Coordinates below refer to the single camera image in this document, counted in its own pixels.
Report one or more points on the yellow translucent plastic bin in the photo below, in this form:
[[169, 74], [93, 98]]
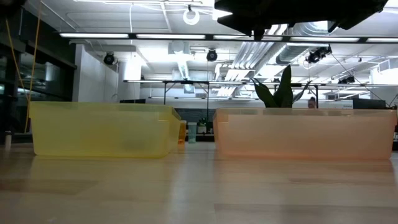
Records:
[[102, 130]]

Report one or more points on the green plant in white pot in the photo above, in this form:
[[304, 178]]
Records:
[[284, 90]]

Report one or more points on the black monitor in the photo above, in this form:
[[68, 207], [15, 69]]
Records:
[[132, 101], [368, 103]]

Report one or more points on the black round ceiling device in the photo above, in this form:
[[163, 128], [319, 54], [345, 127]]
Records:
[[109, 58], [211, 55]]

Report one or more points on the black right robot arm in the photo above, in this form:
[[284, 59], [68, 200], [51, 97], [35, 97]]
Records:
[[357, 9]]

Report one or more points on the orange translucent plastic bin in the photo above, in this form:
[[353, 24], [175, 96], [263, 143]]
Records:
[[304, 137]]

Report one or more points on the person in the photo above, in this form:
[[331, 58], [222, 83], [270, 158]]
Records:
[[311, 103]]

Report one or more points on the large orange pill bottle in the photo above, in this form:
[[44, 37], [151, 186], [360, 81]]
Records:
[[183, 132]]

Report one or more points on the black bar with light strips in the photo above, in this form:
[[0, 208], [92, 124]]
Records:
[[171, 36]]

